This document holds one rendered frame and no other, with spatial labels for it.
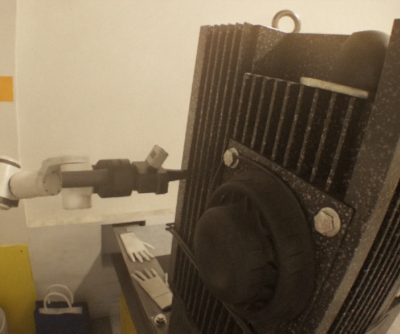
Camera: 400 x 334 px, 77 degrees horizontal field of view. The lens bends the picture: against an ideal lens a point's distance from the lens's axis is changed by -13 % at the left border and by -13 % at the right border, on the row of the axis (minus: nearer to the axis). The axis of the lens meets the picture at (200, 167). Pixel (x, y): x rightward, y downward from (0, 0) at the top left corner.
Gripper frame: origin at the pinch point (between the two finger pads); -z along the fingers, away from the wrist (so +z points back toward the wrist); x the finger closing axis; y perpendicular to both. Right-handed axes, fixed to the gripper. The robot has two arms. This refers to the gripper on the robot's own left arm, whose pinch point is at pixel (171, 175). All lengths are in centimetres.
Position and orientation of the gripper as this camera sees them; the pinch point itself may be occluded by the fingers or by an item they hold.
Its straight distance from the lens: 71.0
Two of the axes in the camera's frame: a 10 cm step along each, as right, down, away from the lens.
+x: 4.4, 3.7, -8.1
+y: 1.4, -9.3, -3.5
